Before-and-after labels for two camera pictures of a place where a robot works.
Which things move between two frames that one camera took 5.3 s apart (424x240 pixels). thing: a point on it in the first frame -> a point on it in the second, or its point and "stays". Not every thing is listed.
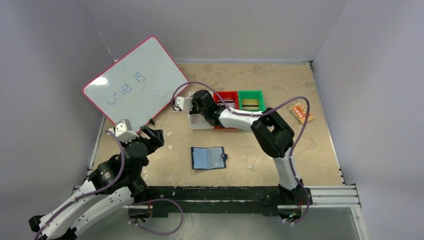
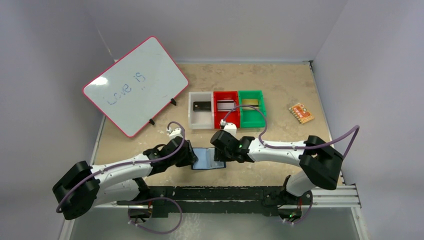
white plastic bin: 197,121 stays
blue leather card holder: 205,158 stays
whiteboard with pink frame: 139,85 stays
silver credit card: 230,103 stays
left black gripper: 155,135 -> 190,157
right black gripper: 192,106 -> 218,153
